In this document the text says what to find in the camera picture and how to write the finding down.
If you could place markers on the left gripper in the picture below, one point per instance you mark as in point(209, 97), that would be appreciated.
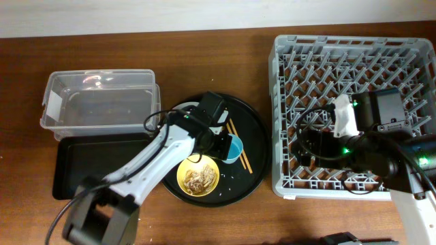
point(222, 150)

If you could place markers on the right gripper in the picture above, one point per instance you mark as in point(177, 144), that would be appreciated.
point(323, 139)

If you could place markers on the blue cup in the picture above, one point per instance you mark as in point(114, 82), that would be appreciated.
point(235, 151)

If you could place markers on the yellow bowl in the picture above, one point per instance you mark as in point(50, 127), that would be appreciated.
point(196, 163)

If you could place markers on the food scraps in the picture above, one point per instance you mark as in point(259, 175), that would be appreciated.
point(200, 182)

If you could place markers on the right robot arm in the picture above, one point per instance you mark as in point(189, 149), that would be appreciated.
point(372, 135)

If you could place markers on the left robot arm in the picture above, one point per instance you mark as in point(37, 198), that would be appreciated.
point(107, 211)

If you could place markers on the grey dishwasher rack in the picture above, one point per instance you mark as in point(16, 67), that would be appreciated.
point(308, 71)

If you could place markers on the left wooden chopstick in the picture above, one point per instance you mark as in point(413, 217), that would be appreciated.
point(230, 132)

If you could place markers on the wooden chopstick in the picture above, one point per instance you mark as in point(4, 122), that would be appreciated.
point(230, 132)
point(245, 160)

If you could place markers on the grey plate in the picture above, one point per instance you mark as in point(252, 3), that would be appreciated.
point(182, 106)

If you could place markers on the round black tray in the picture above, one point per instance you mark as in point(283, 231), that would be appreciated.
point(235, 181)

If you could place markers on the right wooden chopstick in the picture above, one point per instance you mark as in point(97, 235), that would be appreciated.
point(245, 160)

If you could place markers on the black rectangular tray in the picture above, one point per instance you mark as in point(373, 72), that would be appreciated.
point(95, 156)

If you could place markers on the clear plastic bin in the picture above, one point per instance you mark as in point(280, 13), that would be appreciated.
point(99, 102)

